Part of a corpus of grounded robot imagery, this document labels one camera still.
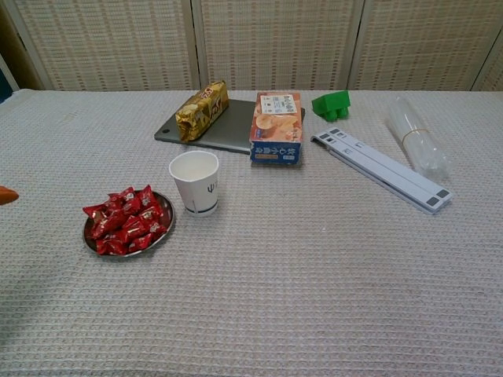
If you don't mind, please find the beige waffle tablecloth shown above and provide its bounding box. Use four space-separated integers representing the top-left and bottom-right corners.
0 89 503 377

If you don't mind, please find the red candy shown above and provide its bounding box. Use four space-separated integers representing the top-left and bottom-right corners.
135 184 156 208
108 186 137 203
95 235 129 257
139 206 164 224
127 233 155 253
145 221 168 240
113 198 142 216
90 214 125 240
82 202 113 221
121 214 147 236

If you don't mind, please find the white paper cup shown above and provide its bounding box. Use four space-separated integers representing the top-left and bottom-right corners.
168 150 220 218

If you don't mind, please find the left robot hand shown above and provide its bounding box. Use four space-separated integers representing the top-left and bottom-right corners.
0 185 20 207

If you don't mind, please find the round metal plate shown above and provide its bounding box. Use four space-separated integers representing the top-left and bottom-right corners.
82 190 176 258

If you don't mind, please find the yellow rubber band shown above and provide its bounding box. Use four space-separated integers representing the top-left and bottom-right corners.
401 127 432 143

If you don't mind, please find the white folding laptop stand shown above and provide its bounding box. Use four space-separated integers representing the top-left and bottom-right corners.
310 127 455 215

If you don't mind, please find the golden snack pack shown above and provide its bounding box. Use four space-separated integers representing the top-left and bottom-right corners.
174 80 230 142

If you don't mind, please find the green plastic block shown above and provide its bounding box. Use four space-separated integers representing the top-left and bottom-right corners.
311 90 351 122

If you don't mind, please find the brown wooden board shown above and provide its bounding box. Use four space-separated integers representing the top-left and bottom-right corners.
0 3 44 92

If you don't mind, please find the orange biscuit box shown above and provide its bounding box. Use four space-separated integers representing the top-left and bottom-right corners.
248 91 306 166

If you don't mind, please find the woven folding screen panel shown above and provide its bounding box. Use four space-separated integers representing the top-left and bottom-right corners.
347 0 503 92
7 0 197 92
191 0 365 92
471 35 503 92

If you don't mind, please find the grey laptop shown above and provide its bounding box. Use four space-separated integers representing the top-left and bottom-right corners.
154 97 307 155

